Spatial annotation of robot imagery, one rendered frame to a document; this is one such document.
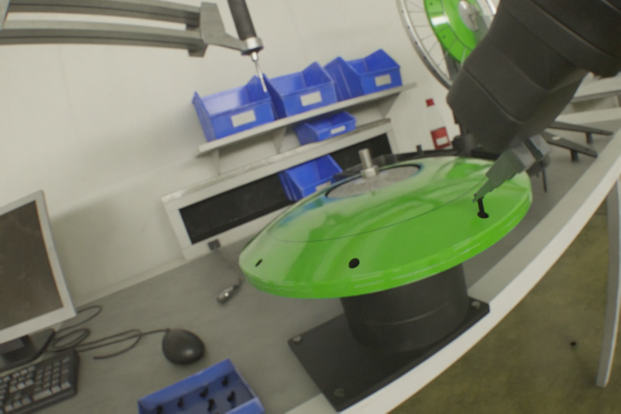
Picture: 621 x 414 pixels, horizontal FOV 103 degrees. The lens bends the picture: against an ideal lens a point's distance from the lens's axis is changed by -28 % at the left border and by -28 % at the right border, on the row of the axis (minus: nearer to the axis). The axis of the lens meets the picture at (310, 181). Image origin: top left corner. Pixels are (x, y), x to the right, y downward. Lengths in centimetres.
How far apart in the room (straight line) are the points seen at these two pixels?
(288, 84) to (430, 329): 109
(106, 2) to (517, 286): 69
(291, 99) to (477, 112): 93
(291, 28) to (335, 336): 120
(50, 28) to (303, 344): 52
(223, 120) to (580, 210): 89
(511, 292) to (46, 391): 68
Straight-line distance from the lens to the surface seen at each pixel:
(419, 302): 34
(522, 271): 48
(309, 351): 42
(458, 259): 24
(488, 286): 46
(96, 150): 122
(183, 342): 51
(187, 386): 45
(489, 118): 18
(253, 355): 47
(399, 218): 26
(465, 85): 18
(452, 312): 37
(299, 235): 29
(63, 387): 61
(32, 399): 64
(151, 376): 54
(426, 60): 92
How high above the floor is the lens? 116
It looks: 8 degrees down
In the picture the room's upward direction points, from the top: 18 degrees counter-clockwise
